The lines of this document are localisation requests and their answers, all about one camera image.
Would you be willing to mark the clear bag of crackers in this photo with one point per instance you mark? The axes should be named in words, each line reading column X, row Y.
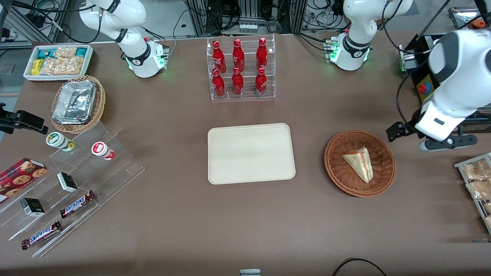
column 61, row 66
column 65, row 51

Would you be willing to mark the black food warmer cabinet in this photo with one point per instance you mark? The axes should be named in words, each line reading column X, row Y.
column 424, row 82

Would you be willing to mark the silver foil container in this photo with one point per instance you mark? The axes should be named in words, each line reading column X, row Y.
column 74, row 101

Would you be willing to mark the small grey device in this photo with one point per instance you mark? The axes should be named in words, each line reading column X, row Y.
column 250, row 272

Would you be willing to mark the yellow snack packet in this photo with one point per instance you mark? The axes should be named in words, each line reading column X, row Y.
column 36, row 67

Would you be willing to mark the small black box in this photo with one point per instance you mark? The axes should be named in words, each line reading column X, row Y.
column 67, row 182
column 32, row 207

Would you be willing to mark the brown round wicker basket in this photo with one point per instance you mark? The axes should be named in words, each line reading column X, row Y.
column 345, row 176

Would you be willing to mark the red fried food piece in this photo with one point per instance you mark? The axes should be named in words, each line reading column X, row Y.
column 478, row 23

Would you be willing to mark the clear bag of fried snacks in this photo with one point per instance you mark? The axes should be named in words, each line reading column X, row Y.
column 479, row 188
column 488, row 207
column 488, row 221
column 475, row 170

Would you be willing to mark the red cola bottle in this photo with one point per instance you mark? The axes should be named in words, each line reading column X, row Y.
column 262, row 54
column 237, row 82
column 238, row 56
column 218, row 57
column 218, row 84
column 261, row 81

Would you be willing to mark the triangle sandwich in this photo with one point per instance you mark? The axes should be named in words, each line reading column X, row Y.
column 360, row 164

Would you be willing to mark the red cookie box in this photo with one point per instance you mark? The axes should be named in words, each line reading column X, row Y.
column 21, row 176

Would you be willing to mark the green lid white cup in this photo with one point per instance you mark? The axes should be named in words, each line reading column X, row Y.
column 57, row 140

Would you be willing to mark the beige plastic tray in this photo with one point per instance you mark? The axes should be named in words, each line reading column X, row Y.
column 251, row 153

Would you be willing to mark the brown Snickers bar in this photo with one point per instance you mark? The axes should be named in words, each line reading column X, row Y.
column 76, row 204
column 41, row 234

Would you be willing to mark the clear acrylic stepped display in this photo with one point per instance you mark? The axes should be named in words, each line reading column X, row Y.
column 103, row 176

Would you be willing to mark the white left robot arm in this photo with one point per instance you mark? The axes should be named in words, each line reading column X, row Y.
column 456, row 73

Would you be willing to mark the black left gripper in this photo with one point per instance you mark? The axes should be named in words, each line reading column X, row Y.
column 407, row 127

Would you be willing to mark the clear acrylic bottle rack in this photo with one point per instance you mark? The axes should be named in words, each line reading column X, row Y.
column 249, row 92

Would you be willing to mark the white power strip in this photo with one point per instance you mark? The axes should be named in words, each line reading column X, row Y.
column 247, row 28

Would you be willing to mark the red lid white cup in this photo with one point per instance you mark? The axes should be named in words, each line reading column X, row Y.
column 101, row 149

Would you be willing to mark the teal snack packet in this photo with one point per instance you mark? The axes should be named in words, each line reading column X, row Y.
column 43, row 54
column 81, row 51

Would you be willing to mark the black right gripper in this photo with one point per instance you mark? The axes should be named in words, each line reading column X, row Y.
column 15, row 119

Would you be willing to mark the white rectangular snack tray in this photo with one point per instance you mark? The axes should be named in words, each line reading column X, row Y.
column 28, row 73

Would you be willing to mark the light tan wicker basket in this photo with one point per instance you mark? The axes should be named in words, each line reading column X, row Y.
column 99, row 103

